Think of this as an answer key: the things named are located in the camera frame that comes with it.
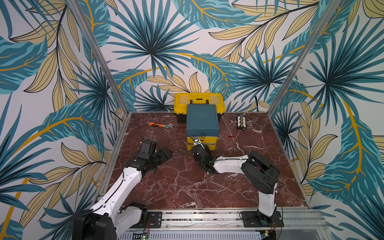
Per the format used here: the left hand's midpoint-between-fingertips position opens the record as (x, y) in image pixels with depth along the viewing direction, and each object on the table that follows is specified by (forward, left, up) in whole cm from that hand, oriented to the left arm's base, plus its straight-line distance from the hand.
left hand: (167, 158), depth 82 cm
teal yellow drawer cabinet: (+19, -19, +10) cm, 28 cm away
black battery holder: (+37, -51, -10) cm, 64 cm away
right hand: (+12, -19, -6) cm, 23 cm away
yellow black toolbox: (+42, -6, +5) cm, 42 cm away
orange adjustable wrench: (+31, +5, -11) cm, 34 cm away
